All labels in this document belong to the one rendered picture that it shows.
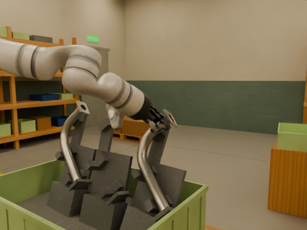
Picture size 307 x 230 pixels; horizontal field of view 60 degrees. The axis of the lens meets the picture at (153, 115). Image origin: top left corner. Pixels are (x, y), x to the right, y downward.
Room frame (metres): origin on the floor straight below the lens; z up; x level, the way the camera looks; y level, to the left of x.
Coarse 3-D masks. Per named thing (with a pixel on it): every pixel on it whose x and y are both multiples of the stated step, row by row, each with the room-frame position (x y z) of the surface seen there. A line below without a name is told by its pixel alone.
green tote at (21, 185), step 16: (0, 176) 0.86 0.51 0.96; (16, 176) 0.90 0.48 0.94; (32, 176) 0.95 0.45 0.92; (48, 176) 1.00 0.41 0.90; (0, 192) 0.85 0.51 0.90; (16, 192) 0.90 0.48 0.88; (32, 192) 0.94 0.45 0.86; (192, 192) 0.80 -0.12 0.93; (0, 208) 0.69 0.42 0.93; (16, 208) 0.63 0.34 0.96; (176, 208) 0.63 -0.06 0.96; (192, 208) 0.70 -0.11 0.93; (0, 224) 0.69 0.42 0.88; (16, 224) 0.64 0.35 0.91; (32, 224) 0.60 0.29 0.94; (48, 224) 0.56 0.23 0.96; (160, 224) 0.56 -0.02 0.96; (176, 224) 0.63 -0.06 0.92; (192, 224) 0.70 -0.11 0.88
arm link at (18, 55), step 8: (0, 40) 0.56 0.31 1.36; (8, 40) 0.57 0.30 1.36; (0, 48) 0.54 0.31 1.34; (8, 48) 0.55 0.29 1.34; (16, 48) 0.55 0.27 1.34; (24, 48) 0.55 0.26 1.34; (32, 48) 0.55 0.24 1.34; (0, 56) 0.54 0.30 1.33; (8, 56) 0.54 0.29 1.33; (16, 56) 0.54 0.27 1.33; (24, 56) 0.54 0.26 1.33; (0, 64) 0.55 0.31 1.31; (8, 64) 0.54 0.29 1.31; (16, 64) 0.54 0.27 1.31; (24, 64) 0.54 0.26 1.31; (8, 72) 0.56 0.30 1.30; (16, 72) 0.55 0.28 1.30; (24, 72) 0.55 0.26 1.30
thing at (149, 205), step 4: (152, 168) 0.75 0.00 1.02; (132, 172) 0.74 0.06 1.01; (136, 172) 0.73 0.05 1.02; (140, 172) 0.74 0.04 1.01; (156, 172) 0.75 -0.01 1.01; (136, 176) 0.73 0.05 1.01; (140, 176) 0.73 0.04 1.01; (140, 180) 0.74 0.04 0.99; (144, 180) 0.75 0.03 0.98; (164, 196) 0.69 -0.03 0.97; (168, 196) 0.69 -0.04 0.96; (148, 200) 0.67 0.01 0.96; (152, 200) 0.67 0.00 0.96; (168, 200) 0.68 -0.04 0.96; (148, 204) 0.66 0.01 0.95; (152, 204) 0.66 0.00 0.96; (172, 204) 0.68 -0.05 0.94; (148, 208) 0.66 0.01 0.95; (152, 208) 0.65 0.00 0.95; (156, 208) 0.66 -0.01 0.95; (148, 212) 0.65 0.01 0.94; (152, 212) 0.66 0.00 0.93; (156, 212) 0.67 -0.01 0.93
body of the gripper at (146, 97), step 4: (144, 96) 0.67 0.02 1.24; (144, 100) 0.67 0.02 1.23; (148, 100) 0.68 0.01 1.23; (144, 104) 0.67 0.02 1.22; (148, 104) 0.68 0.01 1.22; (144, 108) 0.67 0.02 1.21; (148, 108) 0.68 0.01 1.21; (140, 112) 0.66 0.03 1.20; (144, 112) 0.67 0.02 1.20; (148, 112) 0.70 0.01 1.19; (128, 116) 0.68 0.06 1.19; (132, 116) 0.67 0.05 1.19; (136, 116) 0.67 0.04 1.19; (140, 116) 0.67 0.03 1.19; (144, 116) 0.68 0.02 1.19; (148, 116) 0.69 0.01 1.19; (152, 116) 0.70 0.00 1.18; (144, 120) 0.69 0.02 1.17; (152, 120) 0.69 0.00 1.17
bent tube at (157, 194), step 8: (168, 112) 0.80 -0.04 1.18; (168, 120) 0.76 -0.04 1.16; (144, 136) 0.79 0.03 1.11; (152, 136) 0.79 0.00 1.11; (144, 144) 0.78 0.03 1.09; (144, 152) 0.77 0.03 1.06; (144, 160) 0.76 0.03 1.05; (144, 168) 0.73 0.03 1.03; (144, 176) 0.72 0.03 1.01; (152, 176) 0.71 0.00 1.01; (152, 184) 0.69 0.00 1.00; (152, 192) 0.68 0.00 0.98; (160, 192) 0.68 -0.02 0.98; (160, 200) 0.66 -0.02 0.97; (160, 208) 0.64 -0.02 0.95
